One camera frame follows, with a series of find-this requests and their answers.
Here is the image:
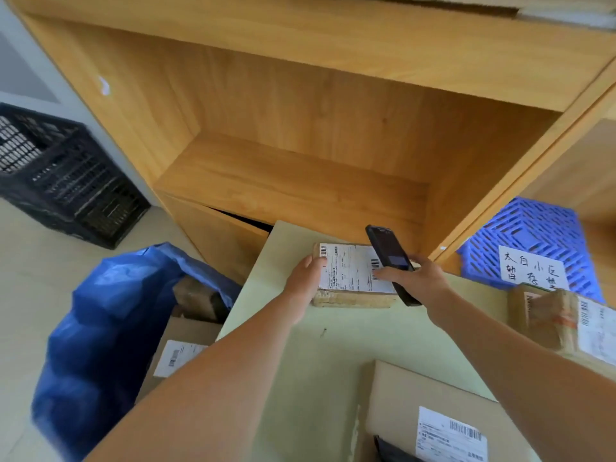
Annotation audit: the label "person's right hand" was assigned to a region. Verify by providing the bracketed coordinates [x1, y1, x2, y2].
[372, 255, 453, 330]

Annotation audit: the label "person's left hand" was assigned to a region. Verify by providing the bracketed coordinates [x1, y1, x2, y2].
[283, 255, 328, 327]

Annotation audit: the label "black handheld barcode scanner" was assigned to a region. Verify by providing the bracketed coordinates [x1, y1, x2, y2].
[365, 225, 422, 307]

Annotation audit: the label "small labelled cardboard parcel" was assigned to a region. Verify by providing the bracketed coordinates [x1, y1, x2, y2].
[310, 243, 400, 309]

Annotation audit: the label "person's left forearm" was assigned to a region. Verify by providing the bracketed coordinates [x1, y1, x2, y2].
[85, 292, 309, 462]

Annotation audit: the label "person's right forearm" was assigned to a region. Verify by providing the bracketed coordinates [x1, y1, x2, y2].
[423, 297, 616, 462]

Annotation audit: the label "dark brown cardboard box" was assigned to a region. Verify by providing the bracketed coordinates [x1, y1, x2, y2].
[172, 276, 231, 325]

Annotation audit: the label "large flat cardboard parcel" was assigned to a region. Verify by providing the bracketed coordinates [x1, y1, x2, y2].
[353, 360, 542, 462]

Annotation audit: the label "white handwritten paper sign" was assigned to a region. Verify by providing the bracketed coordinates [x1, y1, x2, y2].
[498, 245, 570, 291]

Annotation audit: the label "wooden shelf cabinet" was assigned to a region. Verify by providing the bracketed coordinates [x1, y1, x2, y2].
[4, 0, 616, 287]

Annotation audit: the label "blue plastic crate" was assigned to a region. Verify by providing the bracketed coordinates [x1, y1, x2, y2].
[456, 197, 605, 304]

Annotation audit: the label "labelled cardboard box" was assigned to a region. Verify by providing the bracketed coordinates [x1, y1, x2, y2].
[135, 315, 223, 405]

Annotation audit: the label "taped brown cardboard parcel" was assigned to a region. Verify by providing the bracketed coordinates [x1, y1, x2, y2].
[507, 284, 616, 381]

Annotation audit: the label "blue plastic bag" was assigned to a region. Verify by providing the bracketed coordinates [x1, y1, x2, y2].
[31, 243, 243, 462]

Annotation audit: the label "black plastic crate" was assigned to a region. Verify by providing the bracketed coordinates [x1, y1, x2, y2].
[0, 103, 151, 250]

